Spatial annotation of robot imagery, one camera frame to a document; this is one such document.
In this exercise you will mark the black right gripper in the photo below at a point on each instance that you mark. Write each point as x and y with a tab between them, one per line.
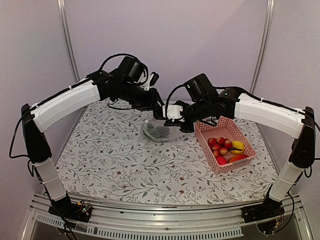
188	128

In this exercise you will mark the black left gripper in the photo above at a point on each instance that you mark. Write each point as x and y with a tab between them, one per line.
152	103

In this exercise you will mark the clear zip top bag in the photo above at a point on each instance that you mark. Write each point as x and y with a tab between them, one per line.
175	132

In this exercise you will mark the red strawberry toy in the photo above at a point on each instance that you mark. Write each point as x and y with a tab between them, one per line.
221	160

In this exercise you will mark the yellow lemon toy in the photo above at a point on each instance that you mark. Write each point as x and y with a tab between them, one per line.
238	148

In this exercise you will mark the dark purple eggplant toy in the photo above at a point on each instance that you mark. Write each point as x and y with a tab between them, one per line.
167	129

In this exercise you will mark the green cucumber toy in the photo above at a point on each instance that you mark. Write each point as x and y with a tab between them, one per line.
160	134

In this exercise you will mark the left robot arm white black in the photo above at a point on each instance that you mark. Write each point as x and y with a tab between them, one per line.
131	82

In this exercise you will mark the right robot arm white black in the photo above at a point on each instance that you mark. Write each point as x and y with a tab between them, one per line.
235	102

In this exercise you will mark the red yellow peach toy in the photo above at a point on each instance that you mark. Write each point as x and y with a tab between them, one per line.
212	141

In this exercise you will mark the red yellow apple toy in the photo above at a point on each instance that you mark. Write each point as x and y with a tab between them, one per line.
220	140

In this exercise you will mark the small red peach toy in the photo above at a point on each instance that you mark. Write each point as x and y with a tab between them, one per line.
223	151

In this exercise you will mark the pink perforated plastic basket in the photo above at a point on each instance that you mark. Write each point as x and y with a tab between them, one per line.
228	129

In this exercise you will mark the floral patterned tablecloth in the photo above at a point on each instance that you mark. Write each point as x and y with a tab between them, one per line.
108	157

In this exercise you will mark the orange red mango toy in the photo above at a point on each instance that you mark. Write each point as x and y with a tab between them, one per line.
237	158

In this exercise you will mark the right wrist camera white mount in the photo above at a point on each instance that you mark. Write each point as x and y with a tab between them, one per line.
174	111

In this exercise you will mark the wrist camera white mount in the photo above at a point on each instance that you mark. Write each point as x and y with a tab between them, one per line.
152	79
174	111

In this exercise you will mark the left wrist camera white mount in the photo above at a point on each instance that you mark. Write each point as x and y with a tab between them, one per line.
152	79

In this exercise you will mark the front aluminium rail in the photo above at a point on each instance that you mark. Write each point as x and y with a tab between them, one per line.
120	220

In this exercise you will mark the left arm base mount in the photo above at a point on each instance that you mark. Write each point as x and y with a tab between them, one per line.
66	209

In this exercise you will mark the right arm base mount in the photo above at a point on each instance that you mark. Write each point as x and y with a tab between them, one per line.
267	215

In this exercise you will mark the left aluminium frame post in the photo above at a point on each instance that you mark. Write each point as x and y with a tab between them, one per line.
62	13

